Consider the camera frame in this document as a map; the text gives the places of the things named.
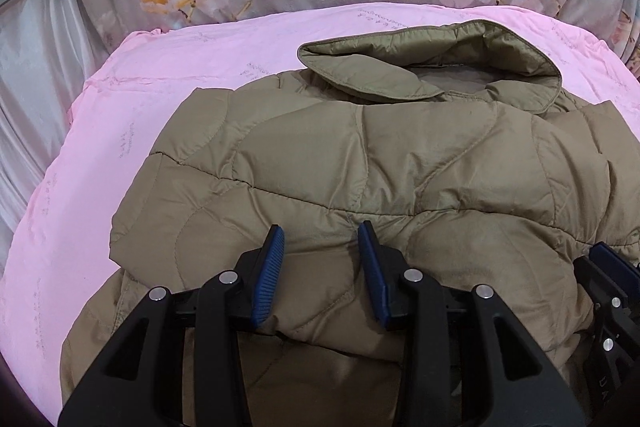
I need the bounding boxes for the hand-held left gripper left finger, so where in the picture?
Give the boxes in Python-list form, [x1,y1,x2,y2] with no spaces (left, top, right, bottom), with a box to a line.
[57,224,286,427]

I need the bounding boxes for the pink blanket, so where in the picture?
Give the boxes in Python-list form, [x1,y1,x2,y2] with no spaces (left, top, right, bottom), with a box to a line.
[0,2,640,413]

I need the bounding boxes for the silver satin cloth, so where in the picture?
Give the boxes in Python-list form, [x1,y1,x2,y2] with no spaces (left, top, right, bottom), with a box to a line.
[0,0,126,253]

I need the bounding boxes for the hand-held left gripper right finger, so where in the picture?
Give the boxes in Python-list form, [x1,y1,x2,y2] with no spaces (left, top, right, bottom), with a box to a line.
[357,221,587,427]

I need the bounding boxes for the khaki quilted jacket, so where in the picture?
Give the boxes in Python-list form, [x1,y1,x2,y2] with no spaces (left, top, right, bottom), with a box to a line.
[59,19,640,427]

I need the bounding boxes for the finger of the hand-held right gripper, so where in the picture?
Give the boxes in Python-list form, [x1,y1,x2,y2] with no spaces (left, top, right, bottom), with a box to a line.
[590,242,640,280]
[571,256,640,338]

